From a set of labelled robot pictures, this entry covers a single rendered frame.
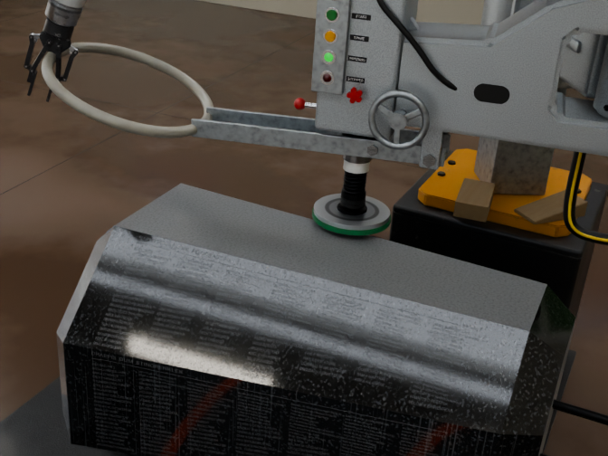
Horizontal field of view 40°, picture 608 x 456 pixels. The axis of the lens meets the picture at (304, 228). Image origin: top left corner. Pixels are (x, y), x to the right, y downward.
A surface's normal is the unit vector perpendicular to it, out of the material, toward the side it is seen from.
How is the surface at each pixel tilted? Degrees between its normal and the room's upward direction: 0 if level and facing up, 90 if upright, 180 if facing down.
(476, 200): 0
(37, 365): 0
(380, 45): 90
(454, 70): 90
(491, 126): 90
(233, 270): 45
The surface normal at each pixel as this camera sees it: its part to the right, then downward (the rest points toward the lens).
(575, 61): -0.99, 0.00
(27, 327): 0.07, -0.89
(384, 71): -0.27, 0.41
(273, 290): -0.22, -0.36
